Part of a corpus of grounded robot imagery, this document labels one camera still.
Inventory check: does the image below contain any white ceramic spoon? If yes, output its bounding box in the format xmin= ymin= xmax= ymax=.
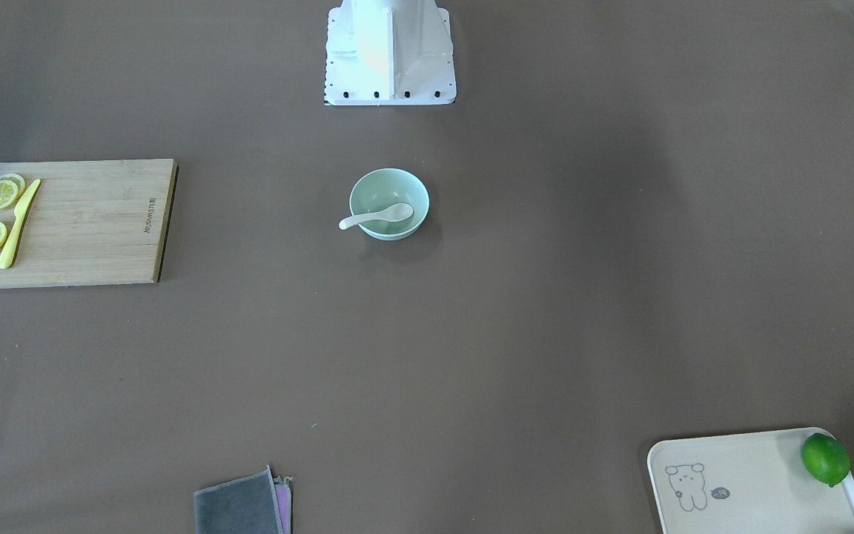
xmin=338 ymin=202 xmax=414 ymax=230

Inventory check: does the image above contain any mint green bowl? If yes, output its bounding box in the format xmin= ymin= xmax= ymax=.
xmin=348 ymin=168 xmax=431 ymax=241

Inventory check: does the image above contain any grey folded cloth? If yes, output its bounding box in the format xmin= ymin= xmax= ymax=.
xmin=193 ymin=465 xmax=294 ymax=533

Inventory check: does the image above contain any bamboo cutting board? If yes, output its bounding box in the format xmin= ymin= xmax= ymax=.
xmin=0 ymin=159 xmax=179 ymax=289

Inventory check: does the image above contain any cream rabbit tray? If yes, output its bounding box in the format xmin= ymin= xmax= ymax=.
xmin=646 ymin=428 xmax=854 ymax=533

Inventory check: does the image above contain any yellow plastic knife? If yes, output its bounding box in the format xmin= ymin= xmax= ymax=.
xmin=0 ymin=179 xmax=43 ymax=269

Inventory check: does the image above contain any lemon slice far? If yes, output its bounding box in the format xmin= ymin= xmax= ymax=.
xmin=0 ymin=174 xmax=26 ymax=210

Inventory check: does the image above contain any green lime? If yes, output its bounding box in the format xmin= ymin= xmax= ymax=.
xmin=801 ymin=432 xmax=852 ymax=487

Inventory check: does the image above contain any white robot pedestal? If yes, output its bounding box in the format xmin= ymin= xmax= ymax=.
xmin=323 ymin=1 xmax=457 ymax=106

